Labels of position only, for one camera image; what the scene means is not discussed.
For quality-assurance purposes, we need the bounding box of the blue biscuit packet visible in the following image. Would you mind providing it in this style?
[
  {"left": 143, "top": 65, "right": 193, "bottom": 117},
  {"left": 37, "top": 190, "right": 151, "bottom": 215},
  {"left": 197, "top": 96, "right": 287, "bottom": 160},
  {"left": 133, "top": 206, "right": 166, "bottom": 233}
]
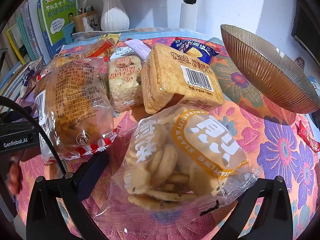
[{"left": 170, "top": 37, "right": 222, "bottom": 65}]

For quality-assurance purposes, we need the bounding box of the floral tablecloth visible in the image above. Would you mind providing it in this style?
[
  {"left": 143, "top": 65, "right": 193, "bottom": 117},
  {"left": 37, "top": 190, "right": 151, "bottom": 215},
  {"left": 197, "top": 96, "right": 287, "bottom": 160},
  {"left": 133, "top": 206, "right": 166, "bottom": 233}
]
[{"left": 15, "top": 27, "right": 318, "bottom": 240}]

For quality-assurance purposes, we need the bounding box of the puffed rice cake packet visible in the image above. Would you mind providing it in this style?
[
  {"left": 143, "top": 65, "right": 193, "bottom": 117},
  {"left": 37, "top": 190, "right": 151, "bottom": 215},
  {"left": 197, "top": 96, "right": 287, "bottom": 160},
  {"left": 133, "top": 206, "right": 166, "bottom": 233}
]
[{"left": 106, "top": 52, "right": 147, "bottom": 113}]

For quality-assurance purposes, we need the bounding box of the blue book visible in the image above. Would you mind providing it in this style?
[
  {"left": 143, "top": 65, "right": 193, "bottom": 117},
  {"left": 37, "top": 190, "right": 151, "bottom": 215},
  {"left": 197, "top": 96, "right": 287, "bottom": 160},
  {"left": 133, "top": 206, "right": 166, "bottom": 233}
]
[{"left": 62, "top": 21, "right": 75, "bottom": 45}]

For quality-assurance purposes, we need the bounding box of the red candy packet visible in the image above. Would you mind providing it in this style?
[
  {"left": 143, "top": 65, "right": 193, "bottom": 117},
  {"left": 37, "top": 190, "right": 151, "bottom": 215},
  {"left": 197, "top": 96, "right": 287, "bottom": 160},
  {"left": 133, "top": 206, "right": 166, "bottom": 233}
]
[{"left": 295, "top": 120, "right": 320, "bottom": 153}]

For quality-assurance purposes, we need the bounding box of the green book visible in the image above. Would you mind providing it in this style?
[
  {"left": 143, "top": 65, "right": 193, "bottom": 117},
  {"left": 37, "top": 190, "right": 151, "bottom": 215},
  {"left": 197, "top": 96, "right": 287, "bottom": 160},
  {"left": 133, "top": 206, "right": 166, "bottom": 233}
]
[{"left": 40, "top": 0, "right": 78, "bottom": 47}]

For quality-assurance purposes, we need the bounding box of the orange cracker packet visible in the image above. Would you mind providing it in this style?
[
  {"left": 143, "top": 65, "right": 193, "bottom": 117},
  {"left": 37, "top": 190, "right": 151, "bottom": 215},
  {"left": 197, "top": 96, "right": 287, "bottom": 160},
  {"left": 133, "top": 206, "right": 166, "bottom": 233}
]
[
  {"left": 41, "top": 56, "right": 84, "bottom": 77},
  {"left": 81, "top": 40, "right": 118, "bottom": 58}
]

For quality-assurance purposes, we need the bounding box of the clear round cookie bag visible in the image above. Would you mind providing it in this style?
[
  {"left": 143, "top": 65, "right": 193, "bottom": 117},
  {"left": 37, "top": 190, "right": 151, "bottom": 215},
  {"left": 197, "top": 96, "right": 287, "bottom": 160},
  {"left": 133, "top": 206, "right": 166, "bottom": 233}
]
[{"left": 94, "top": 105, "right": 265, "bottom": 233}]

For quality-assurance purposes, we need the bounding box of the dark monitor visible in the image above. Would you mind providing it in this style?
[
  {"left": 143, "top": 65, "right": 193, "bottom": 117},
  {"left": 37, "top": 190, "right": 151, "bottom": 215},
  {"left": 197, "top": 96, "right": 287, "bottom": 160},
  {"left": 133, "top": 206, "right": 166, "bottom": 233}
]
[{"left": 291, "top": 4, "right": 320, "bottom": 53}]

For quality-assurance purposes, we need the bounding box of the small yellow packet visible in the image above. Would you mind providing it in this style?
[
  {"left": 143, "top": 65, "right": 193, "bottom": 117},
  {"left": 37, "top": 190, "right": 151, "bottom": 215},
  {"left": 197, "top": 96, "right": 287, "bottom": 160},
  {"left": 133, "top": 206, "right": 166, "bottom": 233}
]
[{"left": 99, "top": 32, "right": 122, "bottom": 45}]

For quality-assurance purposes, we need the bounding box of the amber ribbed glass bowl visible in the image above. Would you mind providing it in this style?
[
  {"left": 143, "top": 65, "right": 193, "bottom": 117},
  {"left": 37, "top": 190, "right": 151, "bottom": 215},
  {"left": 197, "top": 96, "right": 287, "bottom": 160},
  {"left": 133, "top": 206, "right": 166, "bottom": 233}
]
[{"left": 220, "top": 24, "right": 320, "bottom": 114}]

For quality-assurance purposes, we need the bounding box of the lilac stick sachet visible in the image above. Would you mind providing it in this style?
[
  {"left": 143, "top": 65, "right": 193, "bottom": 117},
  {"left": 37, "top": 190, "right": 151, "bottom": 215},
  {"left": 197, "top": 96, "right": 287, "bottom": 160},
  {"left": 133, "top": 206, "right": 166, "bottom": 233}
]
[{"left": 125, "top": 39, "right": 153, "bottom": 60}]

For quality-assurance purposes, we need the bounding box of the wooden pen holder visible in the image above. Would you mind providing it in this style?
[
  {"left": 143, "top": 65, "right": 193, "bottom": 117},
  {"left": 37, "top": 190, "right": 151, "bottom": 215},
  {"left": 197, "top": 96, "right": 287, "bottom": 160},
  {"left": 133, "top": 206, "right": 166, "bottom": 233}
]
[{"left": 72, "top": 10, "right": 102, "bottom": 33}]

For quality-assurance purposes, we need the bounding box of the square brown biscuit packet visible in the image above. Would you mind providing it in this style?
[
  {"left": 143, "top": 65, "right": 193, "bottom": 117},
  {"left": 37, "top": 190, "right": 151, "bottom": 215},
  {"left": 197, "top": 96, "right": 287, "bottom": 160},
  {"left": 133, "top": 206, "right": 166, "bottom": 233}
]
[{"left": 141, "top": 42, "right": 225, "bottom": 115}]

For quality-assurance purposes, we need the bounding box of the white ribbed vase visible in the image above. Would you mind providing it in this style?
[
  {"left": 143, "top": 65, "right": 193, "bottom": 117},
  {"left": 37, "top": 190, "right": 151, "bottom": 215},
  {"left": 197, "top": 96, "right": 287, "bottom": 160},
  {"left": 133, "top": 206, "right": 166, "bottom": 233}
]
[{"left": 100, "top": 0, "right": 130, "bottom": 33}]

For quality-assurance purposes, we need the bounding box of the black cable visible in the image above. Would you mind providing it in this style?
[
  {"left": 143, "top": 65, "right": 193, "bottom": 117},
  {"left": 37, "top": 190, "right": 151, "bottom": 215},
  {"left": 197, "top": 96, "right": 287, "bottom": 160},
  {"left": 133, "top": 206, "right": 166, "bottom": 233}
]
[{"left": 0, "top": 95, "right": 68, "bottom": 175}]

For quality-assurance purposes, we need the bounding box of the row of upright books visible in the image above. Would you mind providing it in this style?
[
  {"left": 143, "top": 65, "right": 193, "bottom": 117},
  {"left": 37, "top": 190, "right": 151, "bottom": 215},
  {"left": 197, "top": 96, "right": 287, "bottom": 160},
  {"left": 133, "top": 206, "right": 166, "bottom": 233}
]
[{"left": 5, "top": 0, "right": 50, "bottom": 64}]

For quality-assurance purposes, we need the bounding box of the person's left hand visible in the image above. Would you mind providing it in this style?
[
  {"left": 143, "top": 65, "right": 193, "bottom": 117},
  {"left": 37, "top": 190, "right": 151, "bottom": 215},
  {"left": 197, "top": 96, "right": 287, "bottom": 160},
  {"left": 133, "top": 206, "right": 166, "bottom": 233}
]
[{"left": 6, "top": 155, "right": 22, "bottom": 194}]

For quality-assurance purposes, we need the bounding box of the white snack packet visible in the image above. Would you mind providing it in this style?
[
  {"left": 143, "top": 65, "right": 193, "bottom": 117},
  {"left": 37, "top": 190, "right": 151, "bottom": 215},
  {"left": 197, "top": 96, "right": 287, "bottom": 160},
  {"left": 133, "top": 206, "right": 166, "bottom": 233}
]
[{"left": 20, "top": 61, "right": 44, "bottom": 98}]

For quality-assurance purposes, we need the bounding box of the stack of flat books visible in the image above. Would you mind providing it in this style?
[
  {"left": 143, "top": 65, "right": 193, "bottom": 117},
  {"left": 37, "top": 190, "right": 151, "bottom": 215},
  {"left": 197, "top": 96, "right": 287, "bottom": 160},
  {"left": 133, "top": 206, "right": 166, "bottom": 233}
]
[{"left": 0, "top": 60, "right": 33, "bottom": 98}]

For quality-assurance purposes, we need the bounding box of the clear bread bun packet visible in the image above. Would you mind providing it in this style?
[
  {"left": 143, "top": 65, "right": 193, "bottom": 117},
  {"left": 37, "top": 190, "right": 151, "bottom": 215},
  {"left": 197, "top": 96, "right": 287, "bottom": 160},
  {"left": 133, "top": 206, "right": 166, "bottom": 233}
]
[{"left": 34, "top": 56, "right": 118, "bottom": 165}]

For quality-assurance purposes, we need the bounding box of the white lamp post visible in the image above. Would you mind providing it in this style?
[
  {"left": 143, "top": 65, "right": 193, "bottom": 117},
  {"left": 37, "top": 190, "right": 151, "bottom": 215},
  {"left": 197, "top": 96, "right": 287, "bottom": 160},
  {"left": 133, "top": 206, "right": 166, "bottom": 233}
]
[{"left": 179, "top": 0, "right": 198, "bottom": 29}]

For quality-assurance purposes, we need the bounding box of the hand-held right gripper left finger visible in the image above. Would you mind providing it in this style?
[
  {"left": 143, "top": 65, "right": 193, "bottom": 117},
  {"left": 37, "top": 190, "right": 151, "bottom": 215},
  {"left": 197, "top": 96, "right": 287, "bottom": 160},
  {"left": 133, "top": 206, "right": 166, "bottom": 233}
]
[{"left": 26, "top": 149, "right": 110, "bottom": 240}]

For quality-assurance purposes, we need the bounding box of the light blue object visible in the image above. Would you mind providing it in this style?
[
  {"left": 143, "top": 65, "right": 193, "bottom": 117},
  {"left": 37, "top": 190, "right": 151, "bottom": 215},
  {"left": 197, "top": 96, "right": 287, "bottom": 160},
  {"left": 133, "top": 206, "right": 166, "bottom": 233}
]
[{"left": 306, "top": 76, "right": 320, "bottom": 97}]

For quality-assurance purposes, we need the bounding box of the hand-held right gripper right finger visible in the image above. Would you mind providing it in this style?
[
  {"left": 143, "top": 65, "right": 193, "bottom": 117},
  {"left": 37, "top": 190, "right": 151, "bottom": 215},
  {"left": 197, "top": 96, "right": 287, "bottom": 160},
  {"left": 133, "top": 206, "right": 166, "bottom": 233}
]
[{"left": 217, "top": 176, "right": 295, "bottom": 240}]

